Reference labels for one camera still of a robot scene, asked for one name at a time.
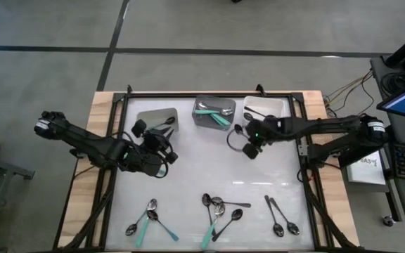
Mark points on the gray caster wheel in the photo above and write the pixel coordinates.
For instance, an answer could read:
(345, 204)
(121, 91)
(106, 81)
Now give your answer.
(387, 220)

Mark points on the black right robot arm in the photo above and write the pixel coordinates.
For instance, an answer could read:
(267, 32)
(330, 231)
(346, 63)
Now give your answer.
(322, 123)

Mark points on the white paper sheet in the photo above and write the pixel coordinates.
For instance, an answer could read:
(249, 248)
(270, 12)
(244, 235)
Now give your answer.
(367, 168)

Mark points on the black metal spoon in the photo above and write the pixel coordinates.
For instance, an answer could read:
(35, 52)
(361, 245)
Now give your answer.
(293, 228)
(257, 111)
(248, 116)
(237, 214)
(238, 129)
(278, 230)
(206, 199)
(217, 201)

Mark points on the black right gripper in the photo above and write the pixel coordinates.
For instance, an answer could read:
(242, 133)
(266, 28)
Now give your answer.
(264, 128)

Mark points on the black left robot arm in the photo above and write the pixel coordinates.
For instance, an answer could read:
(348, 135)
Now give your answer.
(93, 144)

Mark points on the black table frame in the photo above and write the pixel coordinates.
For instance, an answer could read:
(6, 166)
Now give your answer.
(188, 94)

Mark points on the gray translucent plastic bin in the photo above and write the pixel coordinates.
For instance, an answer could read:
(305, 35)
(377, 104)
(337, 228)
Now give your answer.
(202, 121)

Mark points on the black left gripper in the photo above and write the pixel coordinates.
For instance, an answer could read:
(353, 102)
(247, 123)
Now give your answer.
(155, 144)

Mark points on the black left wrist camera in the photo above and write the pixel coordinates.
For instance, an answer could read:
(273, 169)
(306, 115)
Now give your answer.
(139, 128)

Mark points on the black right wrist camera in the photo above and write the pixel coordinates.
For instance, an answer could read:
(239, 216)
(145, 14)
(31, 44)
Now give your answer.
(250, 151)

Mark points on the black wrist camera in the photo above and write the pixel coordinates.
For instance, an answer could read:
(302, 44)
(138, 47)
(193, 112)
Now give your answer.
(139, 128)
(250, 151)

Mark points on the white plastic bin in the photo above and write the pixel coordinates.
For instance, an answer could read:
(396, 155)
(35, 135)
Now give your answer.
(273, 105)
(149, 117)

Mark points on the silver metal bracket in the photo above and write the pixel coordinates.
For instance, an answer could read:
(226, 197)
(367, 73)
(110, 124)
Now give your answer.
(302, 150)

